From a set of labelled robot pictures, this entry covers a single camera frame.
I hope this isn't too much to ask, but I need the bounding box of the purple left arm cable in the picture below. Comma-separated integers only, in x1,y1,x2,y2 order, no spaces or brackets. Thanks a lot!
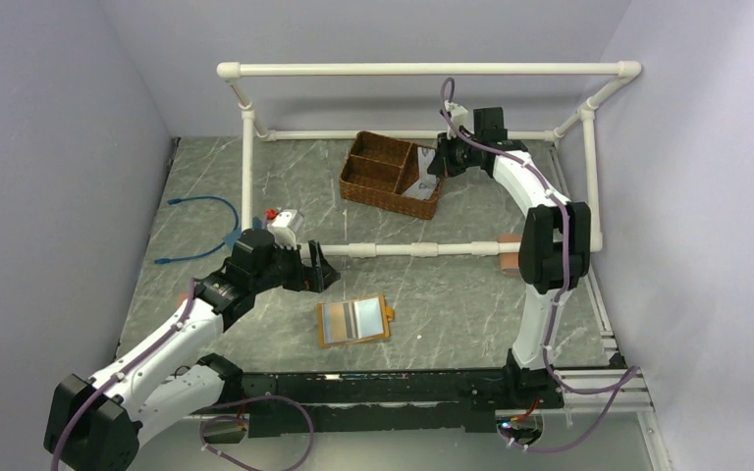
48,279,199,471

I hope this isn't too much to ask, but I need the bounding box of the aluminium extrusion frame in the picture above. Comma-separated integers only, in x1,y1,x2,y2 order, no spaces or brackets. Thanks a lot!
64,370,674,471

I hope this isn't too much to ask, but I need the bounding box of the white patterned credit card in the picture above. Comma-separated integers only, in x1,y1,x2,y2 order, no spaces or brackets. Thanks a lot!
402,179,439,201

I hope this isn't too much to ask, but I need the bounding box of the teal blue pouch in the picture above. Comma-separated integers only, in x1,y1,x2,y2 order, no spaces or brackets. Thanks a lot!
223,227,242,253

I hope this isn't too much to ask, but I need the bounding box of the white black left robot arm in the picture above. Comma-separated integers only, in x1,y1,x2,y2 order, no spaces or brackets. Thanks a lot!
43,229,341,470

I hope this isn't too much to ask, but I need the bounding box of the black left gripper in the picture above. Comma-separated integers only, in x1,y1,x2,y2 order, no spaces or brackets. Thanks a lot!
251,236,339,293

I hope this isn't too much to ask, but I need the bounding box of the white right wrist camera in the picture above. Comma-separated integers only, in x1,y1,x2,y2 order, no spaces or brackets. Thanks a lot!
444,101,468,139

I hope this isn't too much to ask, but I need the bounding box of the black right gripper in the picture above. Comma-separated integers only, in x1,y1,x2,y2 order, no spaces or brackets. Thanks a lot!
426,130,482,179

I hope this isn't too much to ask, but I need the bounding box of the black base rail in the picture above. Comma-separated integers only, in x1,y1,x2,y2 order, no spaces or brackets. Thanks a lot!
201,366,564,438

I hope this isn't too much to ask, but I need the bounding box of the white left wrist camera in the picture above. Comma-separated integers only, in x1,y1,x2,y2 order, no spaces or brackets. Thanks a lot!
265,208,304,248

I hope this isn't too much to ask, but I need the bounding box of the blue credit cards stack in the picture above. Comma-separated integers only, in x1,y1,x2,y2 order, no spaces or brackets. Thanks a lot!
322,297,388,343

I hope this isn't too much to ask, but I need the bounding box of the orange card holder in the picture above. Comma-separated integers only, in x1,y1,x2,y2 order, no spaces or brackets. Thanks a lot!
316,293,396,349

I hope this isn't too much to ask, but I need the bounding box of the white purple-logo credit card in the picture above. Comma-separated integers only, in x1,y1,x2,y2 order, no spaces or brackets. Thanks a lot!
416,146,438,190

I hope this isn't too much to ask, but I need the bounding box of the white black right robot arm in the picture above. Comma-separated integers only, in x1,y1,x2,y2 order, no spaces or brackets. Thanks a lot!
427,101,591,407

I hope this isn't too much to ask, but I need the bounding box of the white PVC pipe frame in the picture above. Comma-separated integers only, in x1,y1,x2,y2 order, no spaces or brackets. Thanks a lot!
216,61,643,261

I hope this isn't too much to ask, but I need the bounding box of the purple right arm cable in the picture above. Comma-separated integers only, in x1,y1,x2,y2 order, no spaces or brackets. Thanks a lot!
440,77,642,397

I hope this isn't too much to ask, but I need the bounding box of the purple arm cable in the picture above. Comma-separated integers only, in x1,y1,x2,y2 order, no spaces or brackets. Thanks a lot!
440,77,642,397
48,279,199,471

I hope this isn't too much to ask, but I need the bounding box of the brown woven wicker basket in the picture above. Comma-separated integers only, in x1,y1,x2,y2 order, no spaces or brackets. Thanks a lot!
339,131,443,220

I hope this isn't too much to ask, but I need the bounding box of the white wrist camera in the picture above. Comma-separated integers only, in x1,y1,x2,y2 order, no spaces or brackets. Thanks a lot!
265,208,304,248
444,101,468,139

